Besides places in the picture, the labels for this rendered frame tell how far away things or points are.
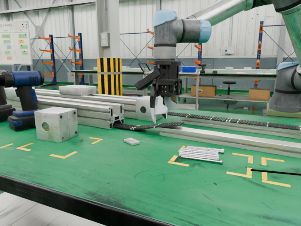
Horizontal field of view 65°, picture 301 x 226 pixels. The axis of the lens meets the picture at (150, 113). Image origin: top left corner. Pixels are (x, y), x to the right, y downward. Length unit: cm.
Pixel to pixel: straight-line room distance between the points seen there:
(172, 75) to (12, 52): 602
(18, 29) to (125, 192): 621
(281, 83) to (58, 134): 101
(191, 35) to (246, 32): 770
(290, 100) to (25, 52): 591
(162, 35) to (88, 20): 1010
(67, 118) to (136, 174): 36
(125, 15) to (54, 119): 919
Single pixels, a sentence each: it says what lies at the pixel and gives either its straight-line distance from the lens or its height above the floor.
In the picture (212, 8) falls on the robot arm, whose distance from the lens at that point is 101.
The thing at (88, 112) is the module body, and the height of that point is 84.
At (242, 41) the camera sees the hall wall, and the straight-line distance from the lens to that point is 846.
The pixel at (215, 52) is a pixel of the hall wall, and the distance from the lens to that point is 854.
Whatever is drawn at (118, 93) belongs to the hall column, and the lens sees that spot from 434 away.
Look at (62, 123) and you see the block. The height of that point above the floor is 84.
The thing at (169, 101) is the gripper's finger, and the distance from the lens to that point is 86.
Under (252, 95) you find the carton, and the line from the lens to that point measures 572.
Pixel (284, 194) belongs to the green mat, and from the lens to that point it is 55.
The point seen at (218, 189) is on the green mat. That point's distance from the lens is 52.
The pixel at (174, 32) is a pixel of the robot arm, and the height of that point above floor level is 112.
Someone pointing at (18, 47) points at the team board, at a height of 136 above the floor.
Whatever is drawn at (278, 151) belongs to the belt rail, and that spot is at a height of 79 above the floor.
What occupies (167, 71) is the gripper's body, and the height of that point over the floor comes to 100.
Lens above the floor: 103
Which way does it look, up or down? 12 degrees down
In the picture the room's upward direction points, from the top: straight up
